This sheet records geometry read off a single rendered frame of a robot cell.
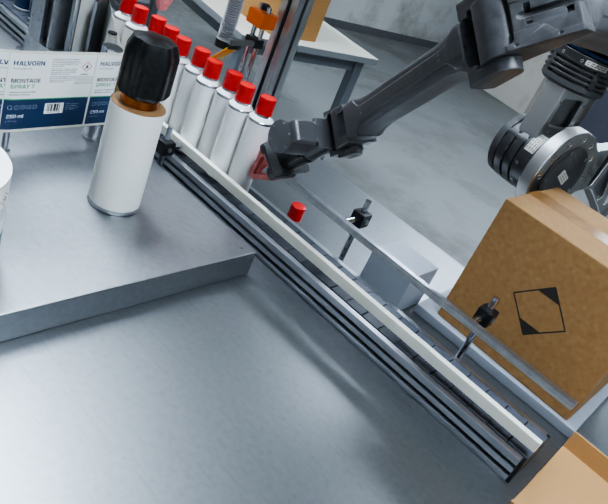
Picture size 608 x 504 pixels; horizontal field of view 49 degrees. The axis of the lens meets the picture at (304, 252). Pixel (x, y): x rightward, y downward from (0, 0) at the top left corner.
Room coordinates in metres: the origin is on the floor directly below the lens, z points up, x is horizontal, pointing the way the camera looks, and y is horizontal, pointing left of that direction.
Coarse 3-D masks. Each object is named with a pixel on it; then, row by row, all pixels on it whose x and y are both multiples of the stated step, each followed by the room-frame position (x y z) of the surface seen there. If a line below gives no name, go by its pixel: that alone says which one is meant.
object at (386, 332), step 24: (192, 168) 1.22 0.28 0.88; (312, 240) 1.15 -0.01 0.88; (312, 264) 1.06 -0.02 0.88; (336, 264) 1.10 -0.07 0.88; (336, 288) 1.02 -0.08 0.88; (360, 312) 0.98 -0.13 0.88; (384, 336) 0.95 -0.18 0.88; (480, 384) 0.93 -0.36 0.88; (480, 408) 0.86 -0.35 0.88; (504, 408) 0.89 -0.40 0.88; (504, 432) 0.83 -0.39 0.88; (528, 456) 0.80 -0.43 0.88
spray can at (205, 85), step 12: (216, 60) 1.29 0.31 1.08; (204, 72) 1.28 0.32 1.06; (216, 72) 1.28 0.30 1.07; (204, 84) 1.26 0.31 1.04; (216, 84) 1.28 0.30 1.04; (192, 96) 1.27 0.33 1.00; (204, 96) 1.26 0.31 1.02; (192, 108) 1.26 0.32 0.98; (204, 108) 1.27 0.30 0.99; (192, 120) 1.26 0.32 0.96; (204, 120) 1.27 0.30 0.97; (180, 132) 1.28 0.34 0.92; (192, 132) 1.26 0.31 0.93; (192, 144) 1.27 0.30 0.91
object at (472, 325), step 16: (304, 192) 1.17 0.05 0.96; (320, 208) 1.14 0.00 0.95; (352, 224) 1.12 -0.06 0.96; (368, 240) 1.08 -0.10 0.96; (384, 256) 1.06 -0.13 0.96; (400, 272) 1.04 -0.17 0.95; (432, 288) 1.01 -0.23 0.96; (448, 304) 0.99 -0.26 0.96; (464, 320) 0.97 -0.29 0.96; (480, 336) 0.95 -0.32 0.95; (512, 352) 0.92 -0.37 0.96; (528, 368) 0.90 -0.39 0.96; (544, 384) 0.88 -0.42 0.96; (560, 400) 0.87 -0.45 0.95
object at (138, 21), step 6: (138, 6) 1.41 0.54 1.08; (144, 6) 1.43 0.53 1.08; (132, 12) 1.41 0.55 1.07; (138, 12) 1.41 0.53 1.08; (144, 12) 1.41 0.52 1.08; (132, 18) 1.41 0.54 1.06; (138, 18) 1.41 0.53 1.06; (144, 18) 1.41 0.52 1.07; (126, 24) 1.40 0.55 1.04; (132, 24) 1.40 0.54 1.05; (138, 24) 1.41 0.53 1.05; (144, 24) 1.42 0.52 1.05; (126, 30) 1.40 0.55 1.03; (132, 30) 1.40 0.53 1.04; (126, 36) 1.40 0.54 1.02
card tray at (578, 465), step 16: (576, 432) 0.93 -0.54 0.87; (560, 448) 0.92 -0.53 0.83; (576, 448) 0.92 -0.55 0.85; (592, 448) 0.91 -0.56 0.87; (560, 464) 0.88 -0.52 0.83; (576, 464) 0.89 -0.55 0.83; (592, 464) 0.90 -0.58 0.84; (544, 480) 0.82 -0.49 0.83; (560, 480) 0.84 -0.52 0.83; (576, 480) 0.86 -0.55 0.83; (592, 480) 0.87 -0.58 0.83; (528, 496) 0.77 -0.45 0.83; (544, 496) 0.79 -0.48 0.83; (560, 496) 0.80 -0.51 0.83; (576, 496) 0.82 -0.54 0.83; (592, 496) 0.84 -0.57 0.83
